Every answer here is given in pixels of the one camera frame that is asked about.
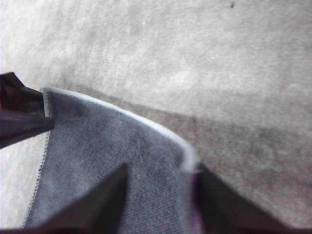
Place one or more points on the purple towel with grey hem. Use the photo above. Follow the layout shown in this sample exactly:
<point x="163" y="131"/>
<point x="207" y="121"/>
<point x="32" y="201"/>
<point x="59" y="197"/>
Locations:
<point x="109" y="151"/>

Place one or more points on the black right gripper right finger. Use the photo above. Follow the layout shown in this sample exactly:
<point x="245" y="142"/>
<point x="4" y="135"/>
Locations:
<point x="234" y="207"/>

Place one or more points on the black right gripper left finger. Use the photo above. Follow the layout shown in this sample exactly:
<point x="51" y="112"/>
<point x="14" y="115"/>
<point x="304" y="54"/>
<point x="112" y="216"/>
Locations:
<point x="97" y="204"/>

